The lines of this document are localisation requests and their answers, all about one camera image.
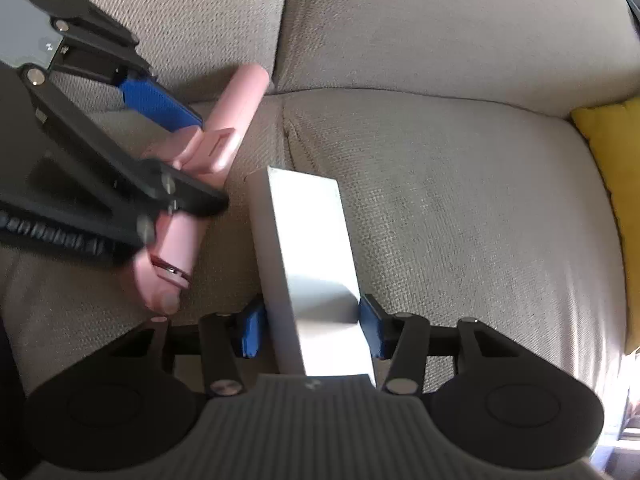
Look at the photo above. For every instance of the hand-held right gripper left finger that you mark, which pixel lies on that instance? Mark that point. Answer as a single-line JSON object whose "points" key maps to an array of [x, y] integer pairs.
{"points": [[252, 331]]}

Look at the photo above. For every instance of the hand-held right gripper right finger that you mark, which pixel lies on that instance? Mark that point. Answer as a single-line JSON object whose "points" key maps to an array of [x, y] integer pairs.
{"points": [[372, 329]]}

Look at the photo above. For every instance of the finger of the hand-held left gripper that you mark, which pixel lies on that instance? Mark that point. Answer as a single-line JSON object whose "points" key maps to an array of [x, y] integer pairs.
{"points": [[160, 102], [165, 185]]}

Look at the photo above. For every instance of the pink phone holder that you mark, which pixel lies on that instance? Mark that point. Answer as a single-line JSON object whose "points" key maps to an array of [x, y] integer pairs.
{"points": [[240, 105]]}

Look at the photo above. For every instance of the long white box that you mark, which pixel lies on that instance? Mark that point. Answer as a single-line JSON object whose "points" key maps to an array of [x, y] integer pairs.
{"points": [[310, 240]]}

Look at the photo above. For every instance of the beige fabric sofa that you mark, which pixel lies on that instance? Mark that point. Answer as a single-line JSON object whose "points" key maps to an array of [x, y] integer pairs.
{"points": [[450, 160]]}

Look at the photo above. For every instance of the yellow pillow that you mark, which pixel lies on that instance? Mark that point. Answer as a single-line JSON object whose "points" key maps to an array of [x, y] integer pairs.
{"points": [[617, 170]]}

